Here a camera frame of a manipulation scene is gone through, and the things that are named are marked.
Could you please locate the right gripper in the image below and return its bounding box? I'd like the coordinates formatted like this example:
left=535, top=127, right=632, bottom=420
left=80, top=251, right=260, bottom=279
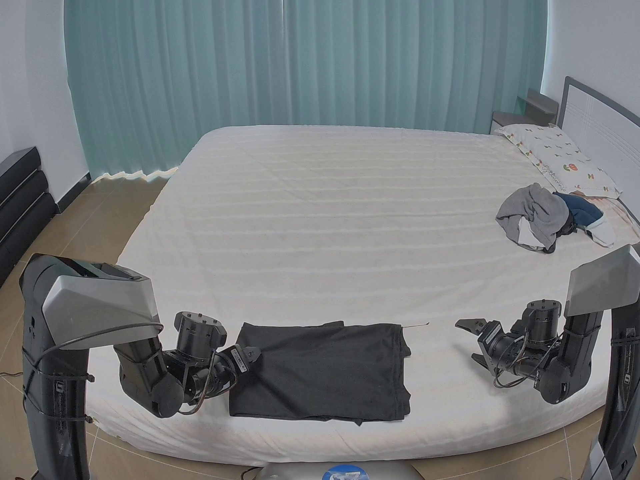
left=455, top=318, right=508, bottom=371

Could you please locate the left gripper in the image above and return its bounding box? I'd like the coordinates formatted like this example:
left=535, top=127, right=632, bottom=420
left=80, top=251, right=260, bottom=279
left=219, top=344, right=264, bottom=378

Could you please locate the black T-shirt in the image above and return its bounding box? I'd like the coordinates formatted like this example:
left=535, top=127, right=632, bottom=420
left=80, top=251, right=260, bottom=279
left=229, top=321, right=413, bottom=426

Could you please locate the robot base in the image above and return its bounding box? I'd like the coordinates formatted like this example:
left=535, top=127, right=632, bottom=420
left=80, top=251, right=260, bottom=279
left=245, top=463, right=416, bottom=480

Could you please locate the pile of clothes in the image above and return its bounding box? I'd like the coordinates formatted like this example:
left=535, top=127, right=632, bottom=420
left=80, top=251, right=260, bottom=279
left=495, top=183, right=616, bottom=255

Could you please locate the bed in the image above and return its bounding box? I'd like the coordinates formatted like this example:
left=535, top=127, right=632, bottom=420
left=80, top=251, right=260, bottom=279
left=87, top=75, right=640, bottom=466

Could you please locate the white printed pillow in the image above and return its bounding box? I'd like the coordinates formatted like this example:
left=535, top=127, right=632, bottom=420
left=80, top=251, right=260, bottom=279
left=495, top=124, right=622, bottom=199

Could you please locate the grey bedside table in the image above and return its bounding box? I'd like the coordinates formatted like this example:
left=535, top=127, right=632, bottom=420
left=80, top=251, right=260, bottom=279
left=491, top=88, right=560, bottom=129

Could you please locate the dark grey chest of drawers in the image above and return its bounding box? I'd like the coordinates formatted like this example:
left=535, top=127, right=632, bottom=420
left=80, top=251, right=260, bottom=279
left=0, top=146, right=57, bottom=284

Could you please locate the blue-green curtain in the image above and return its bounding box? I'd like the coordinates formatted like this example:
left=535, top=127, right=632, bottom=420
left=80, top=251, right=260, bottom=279
left=64, top=0, right=288, bottom=181
left=282, top=0, right=551, bottom=134

